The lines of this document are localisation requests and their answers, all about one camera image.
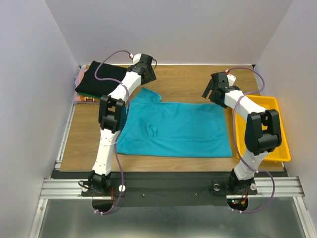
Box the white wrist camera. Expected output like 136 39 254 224
226 72 236 86
132 53 142 64

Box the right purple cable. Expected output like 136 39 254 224
225 66 274 214

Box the purple cable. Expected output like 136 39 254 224
225 66 274 214
93 50 134 216

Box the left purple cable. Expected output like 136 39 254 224
93 50 134 216

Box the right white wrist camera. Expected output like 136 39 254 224
226 72 236 86

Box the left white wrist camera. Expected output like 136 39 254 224
132 53 142 64

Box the aluminium extrusion rail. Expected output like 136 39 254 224
40 177 305 199

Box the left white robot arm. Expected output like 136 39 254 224
86 54 156 195

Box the teal t shirt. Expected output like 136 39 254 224
117 88 232 158

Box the yellow plastic tray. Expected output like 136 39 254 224
231 94 291 163

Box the lilac folded t shirt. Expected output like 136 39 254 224
75 69 87 87

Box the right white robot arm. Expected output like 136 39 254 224
202 70 282 193

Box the black folded t shirt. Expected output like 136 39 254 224
75 60 130 98

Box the left side aluminium rail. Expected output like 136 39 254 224
54 103 76 170

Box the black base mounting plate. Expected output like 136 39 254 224
49 171 290 208

